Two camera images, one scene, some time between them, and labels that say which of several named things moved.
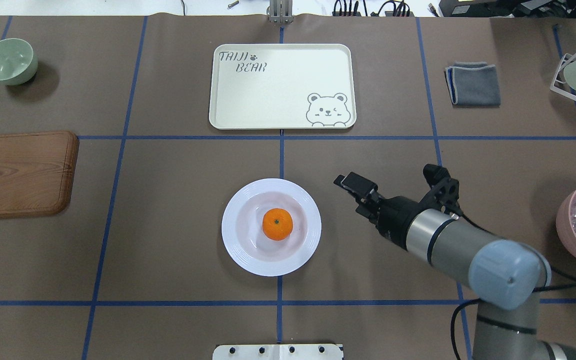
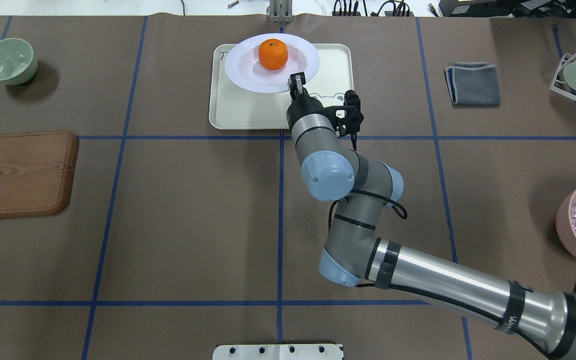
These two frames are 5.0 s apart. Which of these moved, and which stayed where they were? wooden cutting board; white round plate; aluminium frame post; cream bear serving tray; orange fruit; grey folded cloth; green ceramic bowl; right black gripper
Moved: orange fruit; right black gripper; white round plate
Stayed: grey folded cloth; green ceramic bowl; cream bear serving tray; wooden cutting board; aluminium frame post
